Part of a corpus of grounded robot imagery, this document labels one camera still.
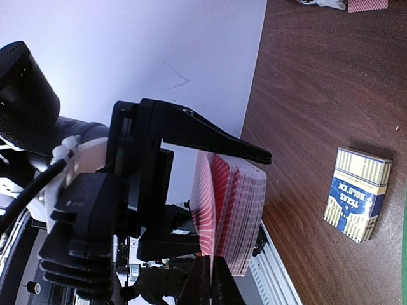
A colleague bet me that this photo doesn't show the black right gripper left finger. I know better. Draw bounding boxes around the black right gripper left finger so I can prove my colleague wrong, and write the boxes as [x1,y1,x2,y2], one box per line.
[177,256,211,305]

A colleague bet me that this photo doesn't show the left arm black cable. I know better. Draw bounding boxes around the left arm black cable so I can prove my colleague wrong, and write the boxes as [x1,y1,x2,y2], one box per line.
[0,158,69,236]

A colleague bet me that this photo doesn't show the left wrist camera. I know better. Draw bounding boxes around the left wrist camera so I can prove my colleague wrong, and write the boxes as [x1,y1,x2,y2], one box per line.
[38,173,122,302]

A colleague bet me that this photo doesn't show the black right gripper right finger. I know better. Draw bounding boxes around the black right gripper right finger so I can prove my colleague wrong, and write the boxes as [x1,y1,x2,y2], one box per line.
[211,257,245,305]

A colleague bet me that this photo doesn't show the pink backed card deck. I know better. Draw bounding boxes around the pink backed card deck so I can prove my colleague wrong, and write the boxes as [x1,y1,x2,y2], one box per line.
[190,151,267,277]

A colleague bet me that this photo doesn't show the green round poker mat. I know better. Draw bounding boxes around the green round poker mat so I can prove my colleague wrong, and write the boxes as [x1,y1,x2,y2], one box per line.
[401,200,407,305]

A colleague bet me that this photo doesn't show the gold card box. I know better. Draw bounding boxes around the gold card box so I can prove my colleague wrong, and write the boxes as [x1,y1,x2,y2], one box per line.
[323,147,393,244]

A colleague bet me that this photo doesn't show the dealt red card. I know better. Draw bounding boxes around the dealt red card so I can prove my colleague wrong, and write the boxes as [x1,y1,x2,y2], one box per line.
[347,0,389,13]

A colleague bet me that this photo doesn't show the aluminium front rail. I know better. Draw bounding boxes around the aluminium front rail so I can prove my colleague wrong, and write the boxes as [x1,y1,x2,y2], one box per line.
[249,223,302,305]

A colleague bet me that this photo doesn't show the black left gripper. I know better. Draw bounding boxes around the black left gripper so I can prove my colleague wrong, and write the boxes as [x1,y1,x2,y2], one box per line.
[105,99,272,261]

